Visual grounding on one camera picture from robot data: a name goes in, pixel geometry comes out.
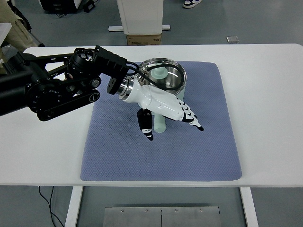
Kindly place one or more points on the person in khaki trousers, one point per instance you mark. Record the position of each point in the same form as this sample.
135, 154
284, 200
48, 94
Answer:
18, 36

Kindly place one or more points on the black equipment on floor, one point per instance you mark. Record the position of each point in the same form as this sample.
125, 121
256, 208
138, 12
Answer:
66, 6

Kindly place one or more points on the grey floor socket cover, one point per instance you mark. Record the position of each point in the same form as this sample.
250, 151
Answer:
232, 39

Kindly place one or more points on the white side table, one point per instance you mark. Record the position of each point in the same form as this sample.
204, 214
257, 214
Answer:
4, 30

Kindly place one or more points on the metal floor plate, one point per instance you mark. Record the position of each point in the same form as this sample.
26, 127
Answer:
162, 217

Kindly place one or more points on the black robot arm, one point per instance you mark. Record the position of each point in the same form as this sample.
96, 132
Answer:
53, 85

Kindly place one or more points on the white blue sneaker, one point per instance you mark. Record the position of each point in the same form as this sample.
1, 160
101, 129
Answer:
188, 4

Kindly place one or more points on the glass lid with green knob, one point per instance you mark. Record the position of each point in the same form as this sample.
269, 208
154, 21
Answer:
163, 73

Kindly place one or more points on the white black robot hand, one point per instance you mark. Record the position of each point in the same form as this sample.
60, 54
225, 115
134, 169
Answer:
154, 100

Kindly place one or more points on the white table right leg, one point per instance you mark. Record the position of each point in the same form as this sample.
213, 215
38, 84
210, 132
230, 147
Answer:
248, 207

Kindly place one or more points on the white table leg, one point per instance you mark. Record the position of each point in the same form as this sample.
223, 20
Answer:
74, 206
248, 207

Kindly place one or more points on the cardboard box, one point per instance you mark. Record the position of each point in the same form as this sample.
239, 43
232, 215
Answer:
141, 40

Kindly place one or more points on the white pedestal base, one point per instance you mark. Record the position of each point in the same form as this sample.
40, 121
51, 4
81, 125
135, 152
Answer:
140, 17

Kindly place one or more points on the blue quilted mat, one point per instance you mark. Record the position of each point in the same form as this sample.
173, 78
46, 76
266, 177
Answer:
116, 149

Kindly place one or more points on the white table left leg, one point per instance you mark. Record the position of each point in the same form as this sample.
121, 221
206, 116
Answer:
74, 206

